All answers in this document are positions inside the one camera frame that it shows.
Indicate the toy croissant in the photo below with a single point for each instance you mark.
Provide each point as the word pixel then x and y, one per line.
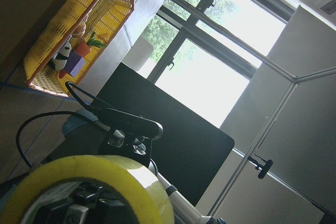
pixel 79 30

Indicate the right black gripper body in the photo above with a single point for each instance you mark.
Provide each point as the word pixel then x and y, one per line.
pixel 128 145

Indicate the panda toy figure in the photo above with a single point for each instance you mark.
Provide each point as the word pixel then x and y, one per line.
pixel 60 59

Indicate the black partition panel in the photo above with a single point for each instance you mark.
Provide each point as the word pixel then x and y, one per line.
pixel 191 150

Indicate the yellow tape roll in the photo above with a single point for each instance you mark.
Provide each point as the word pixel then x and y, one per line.
pixel 135 183

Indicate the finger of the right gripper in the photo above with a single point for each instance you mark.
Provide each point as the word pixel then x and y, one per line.
pixel 86 193
pixel 63 211

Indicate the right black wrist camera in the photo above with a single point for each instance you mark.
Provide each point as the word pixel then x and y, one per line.
pixel 126 122

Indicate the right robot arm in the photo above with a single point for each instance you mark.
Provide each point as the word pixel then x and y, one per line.
pixel 84 135

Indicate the purple foam block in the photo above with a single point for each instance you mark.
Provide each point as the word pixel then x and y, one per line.
pixel 74 64

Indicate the toy carrot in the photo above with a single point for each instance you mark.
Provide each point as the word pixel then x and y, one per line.
pixel 83 49

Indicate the yellow plastic basket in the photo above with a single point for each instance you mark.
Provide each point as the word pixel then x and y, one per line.
pixel 75 21

